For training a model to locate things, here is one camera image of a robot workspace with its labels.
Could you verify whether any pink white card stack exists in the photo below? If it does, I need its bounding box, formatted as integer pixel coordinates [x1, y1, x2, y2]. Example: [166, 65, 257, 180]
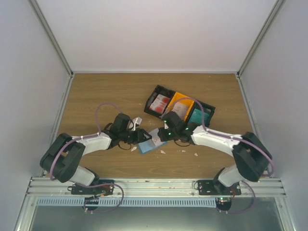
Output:
[171, 102, 189, 120]

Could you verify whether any black storage bin with holders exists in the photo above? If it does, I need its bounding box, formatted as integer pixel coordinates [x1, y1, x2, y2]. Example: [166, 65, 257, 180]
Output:
[186, 101, 216, 128]

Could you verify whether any teal leather card holder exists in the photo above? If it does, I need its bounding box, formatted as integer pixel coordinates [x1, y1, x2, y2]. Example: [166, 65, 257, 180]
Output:
[138, 128, 167, 154]

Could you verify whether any aluminium mounting rail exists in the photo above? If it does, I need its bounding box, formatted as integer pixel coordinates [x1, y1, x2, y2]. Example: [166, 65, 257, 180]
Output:
[26, 178, 286, 198]

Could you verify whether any pink white VIP card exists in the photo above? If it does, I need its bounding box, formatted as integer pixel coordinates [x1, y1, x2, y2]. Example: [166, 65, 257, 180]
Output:
[152, 134, 164, 147]

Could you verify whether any red white card stack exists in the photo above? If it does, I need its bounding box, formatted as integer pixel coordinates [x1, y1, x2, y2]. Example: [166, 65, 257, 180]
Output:
[149, 94, 170, 115]

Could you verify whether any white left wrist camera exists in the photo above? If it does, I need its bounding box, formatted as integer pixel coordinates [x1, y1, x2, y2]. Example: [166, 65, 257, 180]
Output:
[132, 117, 142, 131]

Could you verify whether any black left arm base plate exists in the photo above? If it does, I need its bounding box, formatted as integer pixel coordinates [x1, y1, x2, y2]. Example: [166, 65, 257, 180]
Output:
[71, 179, 115, 211]

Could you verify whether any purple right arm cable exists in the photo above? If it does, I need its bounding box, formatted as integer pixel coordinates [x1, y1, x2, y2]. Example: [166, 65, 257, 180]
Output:
[161, 97, 275, 214]

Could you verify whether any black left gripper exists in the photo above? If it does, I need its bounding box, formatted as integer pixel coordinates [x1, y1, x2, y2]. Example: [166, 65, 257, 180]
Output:
[120, 128, 152, 145]

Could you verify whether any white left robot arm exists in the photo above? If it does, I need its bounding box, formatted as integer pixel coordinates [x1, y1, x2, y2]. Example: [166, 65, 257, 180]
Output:
[39, 113, 152, 194]

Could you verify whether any grey slotted cable duct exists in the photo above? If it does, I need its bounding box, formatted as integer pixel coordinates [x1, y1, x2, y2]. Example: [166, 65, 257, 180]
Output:
[37, 197, 216, 208]

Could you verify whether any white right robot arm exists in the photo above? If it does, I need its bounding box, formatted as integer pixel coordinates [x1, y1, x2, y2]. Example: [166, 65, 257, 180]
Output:
[158, 112, 273, 195]

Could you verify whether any black storage bin with cards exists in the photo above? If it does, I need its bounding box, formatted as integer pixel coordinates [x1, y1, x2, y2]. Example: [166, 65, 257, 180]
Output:
[144, 85, 176, 118]

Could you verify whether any teal card holder stack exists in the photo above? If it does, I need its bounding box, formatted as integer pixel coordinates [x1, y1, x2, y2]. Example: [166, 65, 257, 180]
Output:
[188, 108, 209, 125]

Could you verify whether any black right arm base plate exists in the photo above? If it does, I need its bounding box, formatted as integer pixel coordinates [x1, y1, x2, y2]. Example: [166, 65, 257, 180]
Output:
[194, 180, 242, 212]

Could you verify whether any yellow storage bin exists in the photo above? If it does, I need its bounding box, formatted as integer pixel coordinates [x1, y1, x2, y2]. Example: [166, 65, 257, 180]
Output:
[167, 92, 194, 121]

